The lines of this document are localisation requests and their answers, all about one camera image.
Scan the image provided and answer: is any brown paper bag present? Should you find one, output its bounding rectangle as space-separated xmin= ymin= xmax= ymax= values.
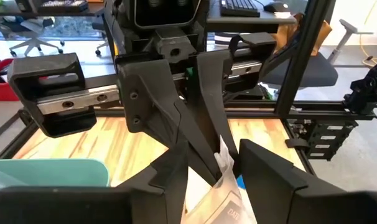
xmin=274 ymin=12 xmax=333 ymax=57

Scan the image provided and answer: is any black computer keyboard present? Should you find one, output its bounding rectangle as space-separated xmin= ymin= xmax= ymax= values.
xmin=219 ymin=0 xmax=261 ymax=19
xmin=39 ymin=0 xmax=90 ymax=14

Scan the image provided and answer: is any black table frame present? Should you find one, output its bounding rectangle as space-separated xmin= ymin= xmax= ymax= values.
xmin=0 ymin=0 xmax=377 ymax=177

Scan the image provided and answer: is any dark office chair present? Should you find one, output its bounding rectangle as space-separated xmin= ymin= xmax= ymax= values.
xmin=259 ymin=51 xmax=339 ymax=88

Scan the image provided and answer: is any black labelled electronics box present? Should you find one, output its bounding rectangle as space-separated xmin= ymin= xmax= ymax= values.
xmin=284 ymin=119 xmax=360 ymax=162

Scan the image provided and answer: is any white stand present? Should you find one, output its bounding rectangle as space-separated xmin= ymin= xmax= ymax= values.
xmin=327 ymin=18 xmax=375 ymax=65

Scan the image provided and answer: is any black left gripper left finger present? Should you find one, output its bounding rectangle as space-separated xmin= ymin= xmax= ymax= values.
xmin=0 ymin=142 xmax=190 ymax=224

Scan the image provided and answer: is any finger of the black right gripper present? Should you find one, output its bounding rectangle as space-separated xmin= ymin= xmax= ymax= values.
xmin=185 ymin=49 xmax=241 ymax=177
xmin=116 ymin=58 xmax=223 ymax=188

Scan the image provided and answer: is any red box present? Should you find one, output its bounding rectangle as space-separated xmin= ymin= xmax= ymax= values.
xmin=0 ymin=58 xmax=21 ymax=102

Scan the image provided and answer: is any white office chair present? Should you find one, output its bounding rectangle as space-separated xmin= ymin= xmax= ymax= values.
xmin=8 ymin=17 xmax=65 ymax=58

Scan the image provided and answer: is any clear zip bag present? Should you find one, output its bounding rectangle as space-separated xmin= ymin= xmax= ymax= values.
xmin=179 ymin=135 xmax=258 ymax=224

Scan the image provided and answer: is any yellow cable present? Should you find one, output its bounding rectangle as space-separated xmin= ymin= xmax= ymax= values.
xmin=358 ymin=0 xmax=377 ymax=68

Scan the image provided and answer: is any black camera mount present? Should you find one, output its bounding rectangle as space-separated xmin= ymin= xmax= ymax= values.
xmin=343 ymin=49 xmax=377 ymax=121

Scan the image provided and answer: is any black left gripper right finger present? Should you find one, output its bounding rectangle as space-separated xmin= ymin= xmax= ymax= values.
xmin=239 ymin=138 xmax=377 ymax=224

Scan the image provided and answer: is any dark office desk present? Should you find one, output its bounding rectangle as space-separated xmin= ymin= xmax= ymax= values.
xmin=206 ymin=0 xmax=297 ymax=34
xmin=0 ymin=0 xmax=106 ymax=17

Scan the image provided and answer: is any teal plastic bin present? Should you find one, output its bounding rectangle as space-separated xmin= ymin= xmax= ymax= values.
xmin=0 ymin=158 xmax=111 ymax=192

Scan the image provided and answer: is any black computer mouse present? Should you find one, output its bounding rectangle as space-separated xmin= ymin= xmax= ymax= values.
xmin=263 ymin=1 xmax=291 ymax=14

